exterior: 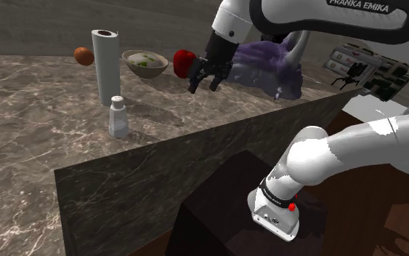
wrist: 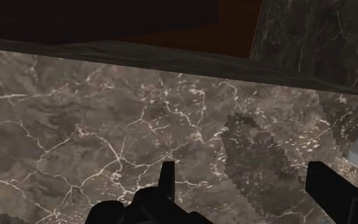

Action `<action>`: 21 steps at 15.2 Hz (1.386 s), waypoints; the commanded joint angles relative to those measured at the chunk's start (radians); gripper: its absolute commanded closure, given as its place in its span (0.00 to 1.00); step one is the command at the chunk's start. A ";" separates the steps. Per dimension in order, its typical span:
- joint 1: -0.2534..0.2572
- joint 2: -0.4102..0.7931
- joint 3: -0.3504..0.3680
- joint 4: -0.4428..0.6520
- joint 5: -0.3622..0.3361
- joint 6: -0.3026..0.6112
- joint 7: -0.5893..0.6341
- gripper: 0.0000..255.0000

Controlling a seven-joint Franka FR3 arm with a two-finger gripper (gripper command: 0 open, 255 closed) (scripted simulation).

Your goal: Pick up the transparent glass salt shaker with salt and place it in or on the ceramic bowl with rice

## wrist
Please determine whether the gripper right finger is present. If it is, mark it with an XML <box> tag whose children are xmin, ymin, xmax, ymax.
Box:
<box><xmin>305</xmin><ymin>160</ymin><xmax>358</xmax><ymax>224</ymax></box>

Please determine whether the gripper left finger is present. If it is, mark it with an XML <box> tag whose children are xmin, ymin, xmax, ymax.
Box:
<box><xmin>85</xmin><ymin>160</ymin><xmax>214</xmax><ymax>224</ymax></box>

